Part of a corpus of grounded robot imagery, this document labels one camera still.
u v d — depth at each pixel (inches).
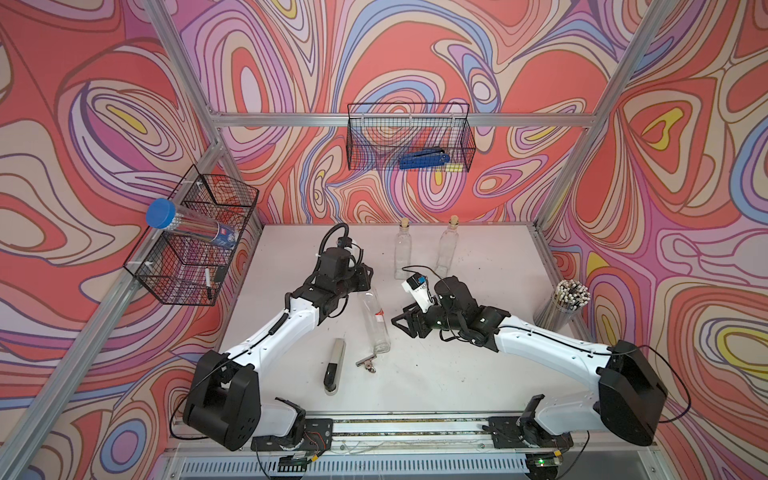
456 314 24.2
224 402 16.0
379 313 31.9
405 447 28.9
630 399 15.9
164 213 24.2
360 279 29.6
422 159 35.6
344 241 28.5
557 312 32.6
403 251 37.3
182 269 28.9
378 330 33.3
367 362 33.2
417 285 27.1
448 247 36.0
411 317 26.9
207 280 28.5
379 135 37.7
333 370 31.5
